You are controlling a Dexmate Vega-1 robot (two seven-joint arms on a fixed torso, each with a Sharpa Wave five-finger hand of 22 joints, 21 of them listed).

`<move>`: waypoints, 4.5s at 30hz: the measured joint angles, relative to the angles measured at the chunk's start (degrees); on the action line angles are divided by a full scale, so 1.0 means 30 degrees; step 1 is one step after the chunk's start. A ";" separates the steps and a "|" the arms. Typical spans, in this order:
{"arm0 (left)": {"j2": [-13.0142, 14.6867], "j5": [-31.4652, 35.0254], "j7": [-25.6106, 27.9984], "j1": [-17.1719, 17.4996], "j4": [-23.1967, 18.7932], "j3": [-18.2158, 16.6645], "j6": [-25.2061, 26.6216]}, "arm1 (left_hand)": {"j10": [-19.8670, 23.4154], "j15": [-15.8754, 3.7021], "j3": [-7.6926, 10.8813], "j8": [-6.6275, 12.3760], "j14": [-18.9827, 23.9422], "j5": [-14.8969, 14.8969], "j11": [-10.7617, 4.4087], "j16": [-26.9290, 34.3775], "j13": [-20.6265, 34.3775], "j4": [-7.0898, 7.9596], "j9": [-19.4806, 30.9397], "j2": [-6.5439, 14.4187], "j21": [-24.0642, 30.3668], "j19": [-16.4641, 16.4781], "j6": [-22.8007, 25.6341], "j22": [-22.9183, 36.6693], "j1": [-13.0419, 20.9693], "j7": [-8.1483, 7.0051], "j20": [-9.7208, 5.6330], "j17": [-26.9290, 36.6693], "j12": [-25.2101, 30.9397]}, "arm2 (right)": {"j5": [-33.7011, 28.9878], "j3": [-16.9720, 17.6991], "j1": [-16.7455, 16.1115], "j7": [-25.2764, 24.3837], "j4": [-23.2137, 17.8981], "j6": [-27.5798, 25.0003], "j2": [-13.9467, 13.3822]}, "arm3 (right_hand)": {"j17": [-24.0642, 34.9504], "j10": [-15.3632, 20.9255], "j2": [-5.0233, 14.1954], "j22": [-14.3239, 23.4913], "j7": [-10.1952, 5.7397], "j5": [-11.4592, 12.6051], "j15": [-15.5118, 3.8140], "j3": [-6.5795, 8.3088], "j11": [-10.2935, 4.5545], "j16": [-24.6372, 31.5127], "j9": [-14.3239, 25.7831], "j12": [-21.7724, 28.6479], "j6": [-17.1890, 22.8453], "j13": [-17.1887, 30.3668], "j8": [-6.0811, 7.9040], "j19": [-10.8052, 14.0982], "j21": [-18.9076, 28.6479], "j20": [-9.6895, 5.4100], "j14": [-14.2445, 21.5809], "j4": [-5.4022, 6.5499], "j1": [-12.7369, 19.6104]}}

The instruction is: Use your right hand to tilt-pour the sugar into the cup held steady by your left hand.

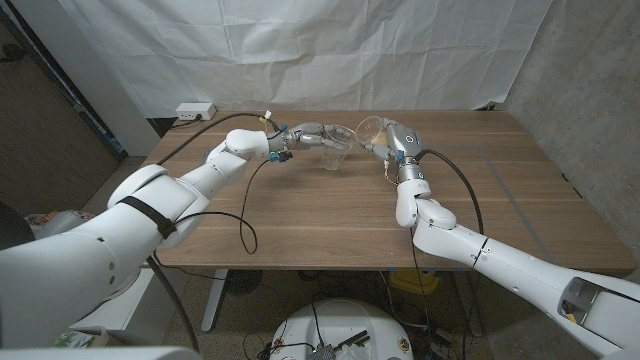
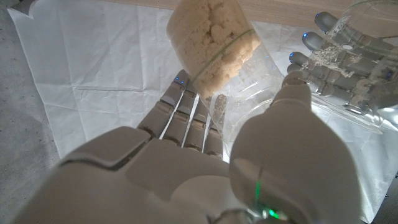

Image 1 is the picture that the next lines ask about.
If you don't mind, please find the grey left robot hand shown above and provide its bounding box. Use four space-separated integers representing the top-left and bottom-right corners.
267 122 351 160

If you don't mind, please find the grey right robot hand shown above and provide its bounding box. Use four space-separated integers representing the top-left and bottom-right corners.
362 118 426 184

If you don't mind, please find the clear plastic cup green logo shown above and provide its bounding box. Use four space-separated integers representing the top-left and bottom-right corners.
319 124 359 171

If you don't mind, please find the white wrinkled backdrop sheet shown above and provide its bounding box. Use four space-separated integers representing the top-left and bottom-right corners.
57 0 554 120

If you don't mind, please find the grey tape outline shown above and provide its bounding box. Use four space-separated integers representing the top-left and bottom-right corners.
429 144 556 269

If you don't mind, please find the white power strip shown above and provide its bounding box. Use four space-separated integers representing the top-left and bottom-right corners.
175 102 217 122

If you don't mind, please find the yellow plastic container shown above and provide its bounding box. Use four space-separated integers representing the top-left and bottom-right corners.
388 269 441 296

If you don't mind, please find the black round floor object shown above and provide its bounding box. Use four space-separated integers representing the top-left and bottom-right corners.
223 268 264 296

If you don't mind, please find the grey table leg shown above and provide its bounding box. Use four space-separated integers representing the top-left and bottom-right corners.
452 269 484 336

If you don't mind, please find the white table leg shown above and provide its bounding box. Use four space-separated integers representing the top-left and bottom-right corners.
201 268 229 333

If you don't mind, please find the white robot torso base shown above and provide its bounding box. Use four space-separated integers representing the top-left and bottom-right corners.
269 298 415 360

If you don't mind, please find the grey bubble wrap roll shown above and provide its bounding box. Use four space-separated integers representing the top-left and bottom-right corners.
29 209 96 236

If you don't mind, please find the person in dark clothes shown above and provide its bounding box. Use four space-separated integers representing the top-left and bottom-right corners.
0 199 36 251

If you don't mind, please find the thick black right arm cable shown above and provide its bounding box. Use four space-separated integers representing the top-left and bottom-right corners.
418 148 486 236

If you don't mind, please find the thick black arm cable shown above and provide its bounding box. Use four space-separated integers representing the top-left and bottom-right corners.
418 148 486 236
144 112 281 354

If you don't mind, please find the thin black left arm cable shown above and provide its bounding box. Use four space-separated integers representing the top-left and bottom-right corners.
172 158 275 256

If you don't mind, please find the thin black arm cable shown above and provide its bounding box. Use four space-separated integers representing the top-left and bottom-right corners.
409 227 434 326
172 158 275 256

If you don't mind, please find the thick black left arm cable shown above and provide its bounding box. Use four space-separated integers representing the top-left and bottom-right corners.
144 112 281 354

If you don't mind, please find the black power strip cable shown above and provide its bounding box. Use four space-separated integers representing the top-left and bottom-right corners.
169 115 204 130

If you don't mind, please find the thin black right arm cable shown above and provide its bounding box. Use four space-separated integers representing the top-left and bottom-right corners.
409 227 434 326

